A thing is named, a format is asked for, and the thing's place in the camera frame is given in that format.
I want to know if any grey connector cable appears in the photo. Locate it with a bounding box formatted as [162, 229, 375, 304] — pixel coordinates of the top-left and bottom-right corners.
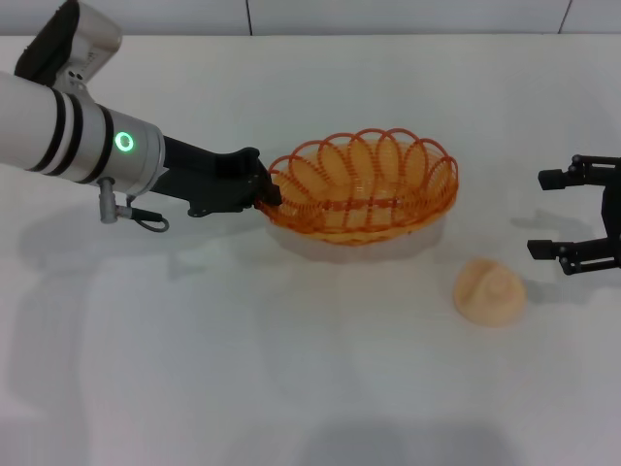
[98, 176, 171, 233]

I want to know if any orange wire basket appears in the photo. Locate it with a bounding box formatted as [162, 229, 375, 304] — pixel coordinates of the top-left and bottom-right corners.
[263, 126, 460, 249]

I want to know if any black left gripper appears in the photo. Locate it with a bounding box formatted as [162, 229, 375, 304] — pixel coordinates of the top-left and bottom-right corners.
[144, 134, 284, 218]

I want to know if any beige steamed bun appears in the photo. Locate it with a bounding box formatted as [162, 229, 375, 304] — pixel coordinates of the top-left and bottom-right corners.
[452, 257, 528, 329]

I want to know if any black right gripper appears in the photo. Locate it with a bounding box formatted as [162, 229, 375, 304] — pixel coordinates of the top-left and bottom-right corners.
[526, 153, 621, 278]

